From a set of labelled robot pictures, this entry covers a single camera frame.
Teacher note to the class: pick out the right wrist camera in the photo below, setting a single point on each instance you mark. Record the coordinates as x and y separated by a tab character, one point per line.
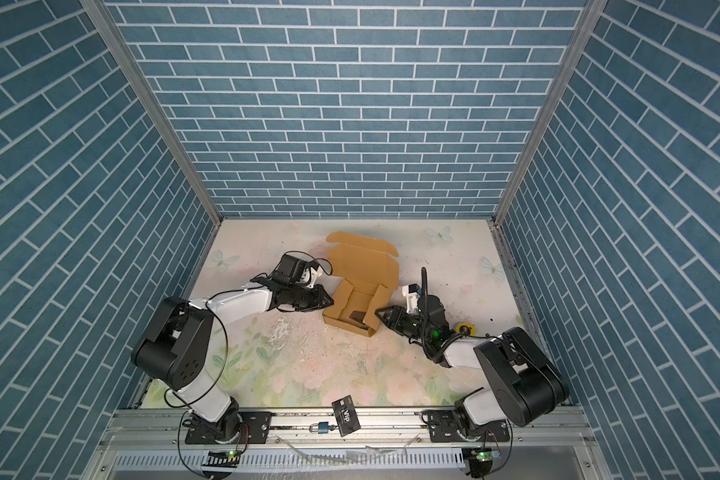
411	294

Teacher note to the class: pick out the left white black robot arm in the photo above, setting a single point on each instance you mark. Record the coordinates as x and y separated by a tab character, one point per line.
173	347

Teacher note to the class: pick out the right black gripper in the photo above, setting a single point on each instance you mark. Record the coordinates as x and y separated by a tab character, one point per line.
399	313

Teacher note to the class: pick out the brown cardboard box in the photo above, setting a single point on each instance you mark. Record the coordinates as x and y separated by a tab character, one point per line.
369	274

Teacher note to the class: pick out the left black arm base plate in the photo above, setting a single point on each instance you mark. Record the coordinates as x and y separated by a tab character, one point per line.
238	427

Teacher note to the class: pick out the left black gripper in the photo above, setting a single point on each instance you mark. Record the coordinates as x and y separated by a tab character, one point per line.
318	299

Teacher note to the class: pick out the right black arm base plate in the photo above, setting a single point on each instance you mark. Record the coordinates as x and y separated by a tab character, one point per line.
451	425

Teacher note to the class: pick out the white perforated cable duct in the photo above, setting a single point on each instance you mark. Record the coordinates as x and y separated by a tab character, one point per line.
288	461

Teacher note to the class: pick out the yellow tape measure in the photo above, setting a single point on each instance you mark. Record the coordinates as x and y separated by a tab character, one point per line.
466	329

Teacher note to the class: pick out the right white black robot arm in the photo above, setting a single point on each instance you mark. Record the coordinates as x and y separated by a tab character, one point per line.
523	384

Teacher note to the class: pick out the aluminium front rail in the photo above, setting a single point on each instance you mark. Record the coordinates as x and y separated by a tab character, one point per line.
163	429

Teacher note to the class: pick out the small blue connector on rail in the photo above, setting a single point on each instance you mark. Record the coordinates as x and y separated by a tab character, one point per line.
321	427

